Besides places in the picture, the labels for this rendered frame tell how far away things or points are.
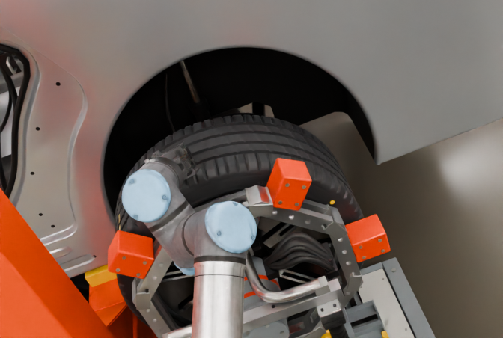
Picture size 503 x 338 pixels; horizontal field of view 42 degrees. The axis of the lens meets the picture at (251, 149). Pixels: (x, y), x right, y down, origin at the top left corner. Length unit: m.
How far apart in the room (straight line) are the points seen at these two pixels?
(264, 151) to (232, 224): 0.48
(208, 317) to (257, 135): 0.63
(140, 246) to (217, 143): 0.30
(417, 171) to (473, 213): 0.36
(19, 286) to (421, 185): 2.00
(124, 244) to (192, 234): 0.41
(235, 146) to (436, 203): 1.50
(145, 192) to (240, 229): 0.20
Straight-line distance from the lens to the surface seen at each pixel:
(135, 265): 1.55
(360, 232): 1.65
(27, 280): 1.42
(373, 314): 2.39
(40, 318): 1.48
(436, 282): 2.64
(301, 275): 1.82
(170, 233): 1.23
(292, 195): 1.47
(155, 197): 1.21
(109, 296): 2.11
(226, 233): 1.10
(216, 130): 1.63
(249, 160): 1.52
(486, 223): 2.81
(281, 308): 1.44
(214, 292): 1.10
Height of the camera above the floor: 2.09
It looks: 37 degrees down
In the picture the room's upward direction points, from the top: 23 degrees counter-clockwise
